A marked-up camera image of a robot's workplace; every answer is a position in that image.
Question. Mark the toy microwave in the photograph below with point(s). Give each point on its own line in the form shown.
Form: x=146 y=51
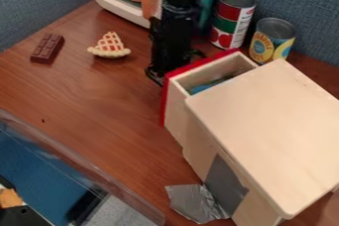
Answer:
x=119 y=8

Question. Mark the blue toy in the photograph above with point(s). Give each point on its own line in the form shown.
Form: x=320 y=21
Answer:
x=207 y=86

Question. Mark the red and green can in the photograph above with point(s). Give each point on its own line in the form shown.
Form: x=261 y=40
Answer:
x=232 y=18

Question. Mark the yellow and blue can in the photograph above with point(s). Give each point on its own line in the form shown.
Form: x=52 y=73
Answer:
x=270 y=43

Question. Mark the drawer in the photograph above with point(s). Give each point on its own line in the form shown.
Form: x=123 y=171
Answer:
x=176 y=104

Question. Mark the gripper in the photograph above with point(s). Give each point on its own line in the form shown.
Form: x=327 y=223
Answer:
x=172 y=38

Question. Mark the brown toy chocolate bar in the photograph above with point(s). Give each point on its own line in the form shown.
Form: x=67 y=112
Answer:
x=47 y=49

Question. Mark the toy pie slice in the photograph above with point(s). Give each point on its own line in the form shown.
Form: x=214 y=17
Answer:
x=109 y=47

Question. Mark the grey tape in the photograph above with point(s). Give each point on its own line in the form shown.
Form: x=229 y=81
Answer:
x=198 y=200

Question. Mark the cabinet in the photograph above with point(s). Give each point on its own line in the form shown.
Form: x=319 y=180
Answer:
x=269 y=121

